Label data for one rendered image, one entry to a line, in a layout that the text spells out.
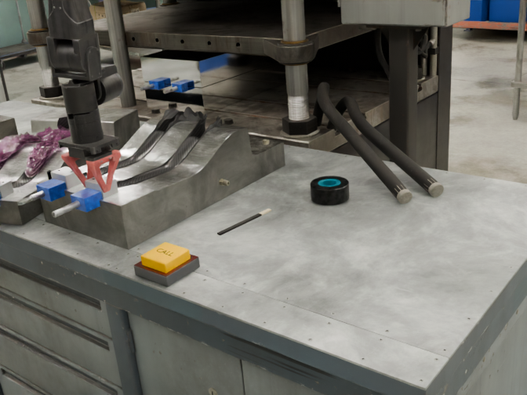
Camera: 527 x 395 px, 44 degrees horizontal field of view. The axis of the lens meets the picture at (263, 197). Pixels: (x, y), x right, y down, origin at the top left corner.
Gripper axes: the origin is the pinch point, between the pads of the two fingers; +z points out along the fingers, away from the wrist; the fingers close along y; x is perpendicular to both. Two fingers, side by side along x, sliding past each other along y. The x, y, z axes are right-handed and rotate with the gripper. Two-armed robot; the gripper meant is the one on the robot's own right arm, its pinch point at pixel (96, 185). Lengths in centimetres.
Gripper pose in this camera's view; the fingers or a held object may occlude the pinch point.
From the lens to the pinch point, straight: 127.8
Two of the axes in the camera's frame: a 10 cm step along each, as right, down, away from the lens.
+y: -7.9, -1.7, 5.9
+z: 0.8, 9.2, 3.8
